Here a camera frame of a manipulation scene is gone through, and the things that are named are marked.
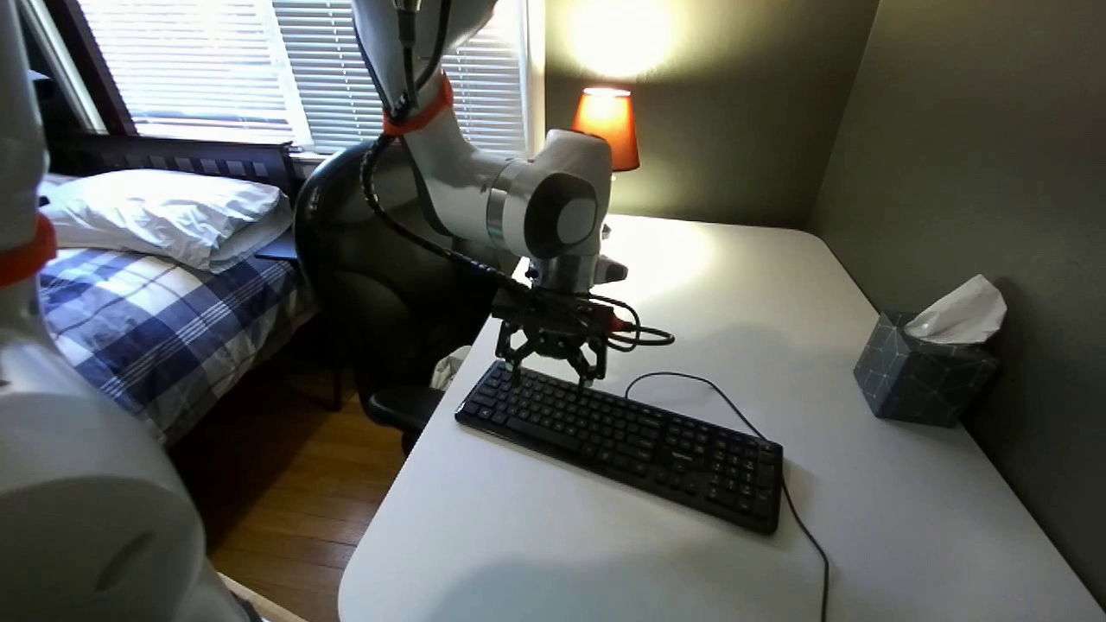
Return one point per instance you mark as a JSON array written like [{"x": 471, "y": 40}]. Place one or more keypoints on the black computer keyboard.
[{"x": 645, "y": 442}]

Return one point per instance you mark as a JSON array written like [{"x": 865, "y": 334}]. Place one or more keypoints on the teal tissue box tall tissue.
[{"x": 916, "y": 380}]

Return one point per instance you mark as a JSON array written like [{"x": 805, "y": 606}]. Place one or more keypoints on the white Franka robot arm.
[{"x": 486, "y": 196}]

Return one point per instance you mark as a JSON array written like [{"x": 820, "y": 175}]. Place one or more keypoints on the white pillow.
[{"x": 161, "y": 213}]

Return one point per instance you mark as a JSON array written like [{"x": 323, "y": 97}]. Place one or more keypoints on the blue plaid bed blanket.
[{"x": 151, "y": 334}]

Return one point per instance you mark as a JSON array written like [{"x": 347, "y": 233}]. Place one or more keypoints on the dark bed headboard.
[{"x": 175, "y": 158}]

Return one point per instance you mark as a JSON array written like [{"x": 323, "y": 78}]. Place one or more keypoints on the black leather office chair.
[{"x": 383, "y": 297}]

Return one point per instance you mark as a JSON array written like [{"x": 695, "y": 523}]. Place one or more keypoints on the table lamp orange shade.
[{"x": 608, "y": 123}]

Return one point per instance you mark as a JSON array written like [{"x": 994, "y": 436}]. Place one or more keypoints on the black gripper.
[{"x": 555, "y": 334}]

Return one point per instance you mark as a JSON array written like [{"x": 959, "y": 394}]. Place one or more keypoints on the window with white blinds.
[{"x": 208, "y": 63}]

